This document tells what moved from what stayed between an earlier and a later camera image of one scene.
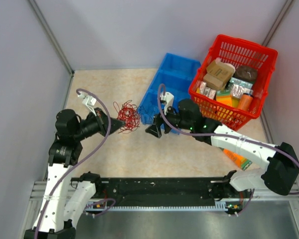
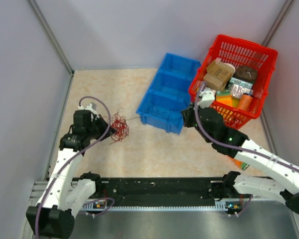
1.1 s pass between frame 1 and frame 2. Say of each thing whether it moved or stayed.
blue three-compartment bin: stayed
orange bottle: stayed
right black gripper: moved
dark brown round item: stayed
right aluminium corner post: stayed
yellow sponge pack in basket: stayed
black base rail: stayed
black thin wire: moved
